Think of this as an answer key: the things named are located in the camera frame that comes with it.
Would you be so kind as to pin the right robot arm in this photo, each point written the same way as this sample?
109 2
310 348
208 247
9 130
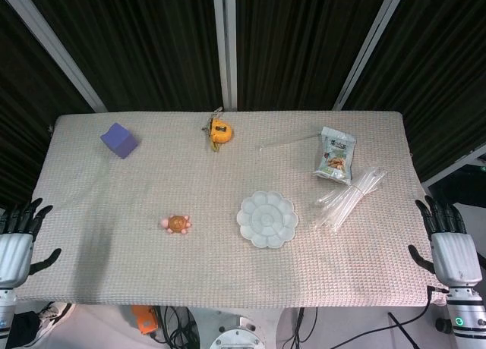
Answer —
465 313

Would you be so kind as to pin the bundle of clear straws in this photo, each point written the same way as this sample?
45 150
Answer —
347 197

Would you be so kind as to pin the white frame post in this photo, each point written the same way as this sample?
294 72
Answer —
370 47
225 45
51 47

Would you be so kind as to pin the snack packet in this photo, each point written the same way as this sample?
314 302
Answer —
335 154

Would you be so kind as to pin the single clear straw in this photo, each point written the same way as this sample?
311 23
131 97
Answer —
288 142

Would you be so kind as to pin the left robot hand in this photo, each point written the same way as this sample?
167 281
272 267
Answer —
13 250

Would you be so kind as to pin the orange black device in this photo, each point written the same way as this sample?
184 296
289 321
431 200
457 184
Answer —
144 318

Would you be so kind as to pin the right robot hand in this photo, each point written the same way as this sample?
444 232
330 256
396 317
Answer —
453 254

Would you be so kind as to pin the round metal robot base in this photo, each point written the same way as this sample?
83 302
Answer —
238 334

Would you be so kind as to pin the orange pink toy turtle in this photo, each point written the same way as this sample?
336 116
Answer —
177 224

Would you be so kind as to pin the purple foam block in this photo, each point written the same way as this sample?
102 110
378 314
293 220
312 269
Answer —
119 140

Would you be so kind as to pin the orange tape measure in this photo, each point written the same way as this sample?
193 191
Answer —
221 131

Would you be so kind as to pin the white flower paint palette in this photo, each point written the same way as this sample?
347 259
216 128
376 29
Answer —
267 219

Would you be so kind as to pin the beige waffle tablecloth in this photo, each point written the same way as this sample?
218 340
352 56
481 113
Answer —
228 212

